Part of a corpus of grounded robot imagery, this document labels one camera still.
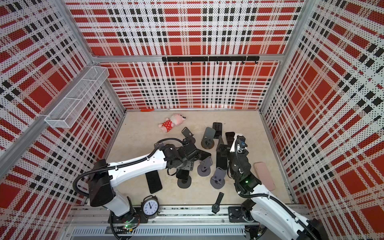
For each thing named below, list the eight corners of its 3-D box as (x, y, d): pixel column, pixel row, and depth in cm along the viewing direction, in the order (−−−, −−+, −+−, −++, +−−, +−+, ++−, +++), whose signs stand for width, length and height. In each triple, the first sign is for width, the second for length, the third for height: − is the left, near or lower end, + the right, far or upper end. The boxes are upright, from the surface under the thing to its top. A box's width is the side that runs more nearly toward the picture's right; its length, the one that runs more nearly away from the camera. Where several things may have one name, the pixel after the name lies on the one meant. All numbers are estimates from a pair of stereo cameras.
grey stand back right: (202, 148, 101) (201, 138, 92) (205, 136, 107) (205, 126, 98) (212, 150, 99) (213, 140, 90) (215, 138, 105) (216, 128, 96)
